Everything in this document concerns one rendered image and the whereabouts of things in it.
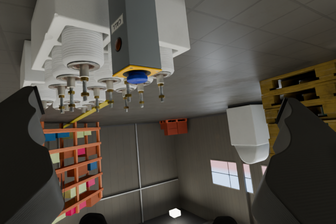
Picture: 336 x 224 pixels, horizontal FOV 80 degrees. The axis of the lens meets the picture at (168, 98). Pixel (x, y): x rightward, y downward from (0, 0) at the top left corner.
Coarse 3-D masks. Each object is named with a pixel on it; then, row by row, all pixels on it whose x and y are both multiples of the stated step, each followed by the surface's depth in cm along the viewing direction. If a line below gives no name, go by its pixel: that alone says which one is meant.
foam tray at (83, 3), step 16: (48, 0) 46; (64, 0) 42; (80, 0) 44; (96, 0) 47; (160, 0) 60; (176, 0) 65; (32, 16) 68; (48, 16) 45; (64, 16) 41; (80, 16) 44; (96, 16) 46; (160, 16) 59; (176, 16) 64; (32, 32) 68; (48, 32) 47; (160, 32) 58; (176, 32) 62; (32, 48) 67; (48, 48) 55; (176, 48) 64; (32, 64) 66
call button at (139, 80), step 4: (132, 72) 37; (136, 72) 37; (140, 72) 37; (128, 76) 37; (132, 76) 37; (136, 76) 37; (140, 76) 37; (144, 76) 37; (128, 80) 38; (132, 80) 38; (136, 80) 38; (140, 80) 38; (144, 80) 38
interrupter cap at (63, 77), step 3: (57, 75) 56; (60, 75) 55; (63, 75) 55; (66, 75) 55; (69, 75) 55; (72, 75) 56; (75, 75) 56; (78, 75) 57; (57, 78) 57; (60, 78) 58; (63, 78) 58; (66, 78) 59; (75, 78) 60; (78, 78) 60; (66, 81) 61; (75, 81) 62
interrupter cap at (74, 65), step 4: (80, 60) 46; (84, 60) 47; (68, 64) 47; (72, 64) 48; (76, 64) 48; (88, 64) 50; (92, 64) 49; (96, 64) 49; (72, 68) 50; (76, 68) 51; (92, 68) 52; (96, 68) 52
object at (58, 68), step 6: (54, 48) 56; (60, 48) 55; (54, 54) 56; (60, 54) 55; (54, 60) 55; (60, 60) 55; (54, 66) 55; (60, 66) 54; (54, 72) 55; (60, 72) 55; (66, 72) 55; (72, 72) 55; (78, 72) 56
